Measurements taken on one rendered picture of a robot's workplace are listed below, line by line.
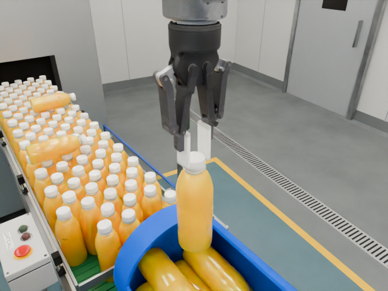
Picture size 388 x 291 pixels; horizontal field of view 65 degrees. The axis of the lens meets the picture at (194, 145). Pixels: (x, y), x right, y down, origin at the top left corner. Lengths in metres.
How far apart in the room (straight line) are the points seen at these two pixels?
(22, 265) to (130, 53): 4.46
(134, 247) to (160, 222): 0.08
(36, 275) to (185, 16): 0.72
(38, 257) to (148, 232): 0.31
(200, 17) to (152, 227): 0.45
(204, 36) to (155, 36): 4.79
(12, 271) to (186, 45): 0.67
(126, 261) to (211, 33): 0.50
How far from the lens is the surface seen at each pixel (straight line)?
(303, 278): 2.25
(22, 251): 0.90
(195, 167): 0.53
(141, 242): 0.69
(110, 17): 4.94
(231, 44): 6.01
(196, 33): 0.43
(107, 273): 0.97
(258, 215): 2.57
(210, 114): 0.51
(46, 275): 0.92
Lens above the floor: 1.72
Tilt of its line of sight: 30 degrees down
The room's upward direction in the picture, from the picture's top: straight up
